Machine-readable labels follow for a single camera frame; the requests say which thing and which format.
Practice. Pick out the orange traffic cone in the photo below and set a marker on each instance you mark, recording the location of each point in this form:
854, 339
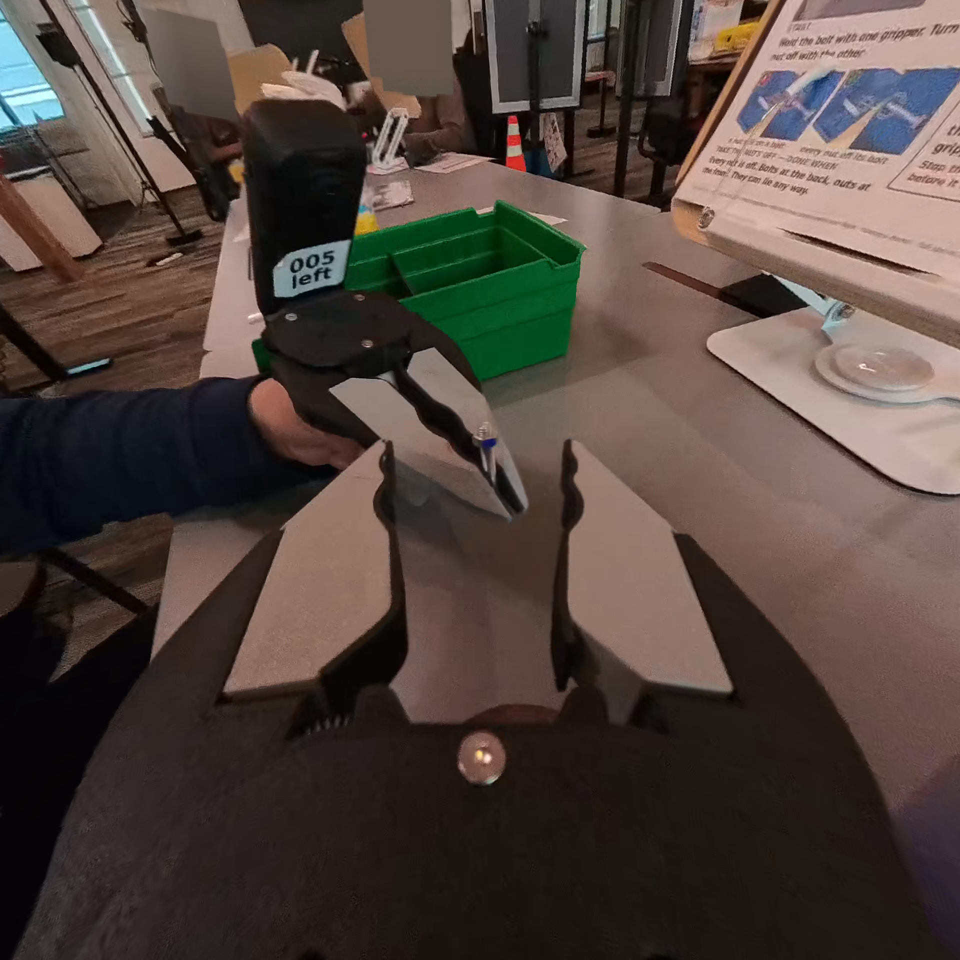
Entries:
515, 150

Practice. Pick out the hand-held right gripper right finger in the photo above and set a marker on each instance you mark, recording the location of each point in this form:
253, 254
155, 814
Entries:
637, 585

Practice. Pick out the green plastic bin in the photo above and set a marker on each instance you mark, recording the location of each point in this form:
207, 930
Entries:
510, 300

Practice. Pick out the cardboard box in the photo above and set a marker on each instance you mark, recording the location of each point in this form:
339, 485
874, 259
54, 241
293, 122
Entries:
259, 75

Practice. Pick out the person's dark clothed body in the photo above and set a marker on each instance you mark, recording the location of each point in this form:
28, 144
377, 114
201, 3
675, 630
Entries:
37, 750

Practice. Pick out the black tripod stand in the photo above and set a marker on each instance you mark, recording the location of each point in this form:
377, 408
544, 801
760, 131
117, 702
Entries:
56, 45

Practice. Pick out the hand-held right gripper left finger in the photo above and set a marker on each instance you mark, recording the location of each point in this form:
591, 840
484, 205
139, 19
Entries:
322, 585

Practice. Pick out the person's left hand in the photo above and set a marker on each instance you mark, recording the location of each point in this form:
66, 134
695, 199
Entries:
289, 435

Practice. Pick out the white plastic item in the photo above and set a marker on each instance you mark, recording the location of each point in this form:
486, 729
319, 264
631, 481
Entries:
300, 86

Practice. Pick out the printed instruction sheet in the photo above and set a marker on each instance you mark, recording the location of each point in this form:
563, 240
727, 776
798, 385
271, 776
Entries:
825, 180

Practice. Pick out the small yellow blue container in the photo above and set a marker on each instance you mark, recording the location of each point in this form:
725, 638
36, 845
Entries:
365, 221

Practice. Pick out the white paper sheet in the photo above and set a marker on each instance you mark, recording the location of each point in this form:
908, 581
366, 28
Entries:
457, 163
390, 195

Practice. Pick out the white phone stand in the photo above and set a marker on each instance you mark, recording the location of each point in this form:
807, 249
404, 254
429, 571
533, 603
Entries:
394, 139

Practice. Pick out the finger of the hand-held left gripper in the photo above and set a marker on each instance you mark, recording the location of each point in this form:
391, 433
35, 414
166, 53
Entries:
405, 427
465, 390

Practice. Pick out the grey framed panel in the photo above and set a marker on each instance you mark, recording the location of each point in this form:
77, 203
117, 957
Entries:
532, 52
652, 45

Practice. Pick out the silver hex bolt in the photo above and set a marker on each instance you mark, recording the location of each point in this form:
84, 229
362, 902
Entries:
486, 450

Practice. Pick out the person's left forearm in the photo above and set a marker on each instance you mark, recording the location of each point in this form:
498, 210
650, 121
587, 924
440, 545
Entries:
112, 465

